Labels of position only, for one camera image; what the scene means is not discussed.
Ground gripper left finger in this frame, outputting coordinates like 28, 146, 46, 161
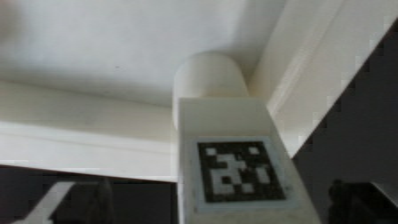
10, 179, 113, 224

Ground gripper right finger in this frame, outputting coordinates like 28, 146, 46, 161
327, 179, 398, 224

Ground white leg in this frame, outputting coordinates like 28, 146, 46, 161
172, 52, 321, 224

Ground white square tabletop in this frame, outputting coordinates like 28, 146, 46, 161
0, 0, 398, 181

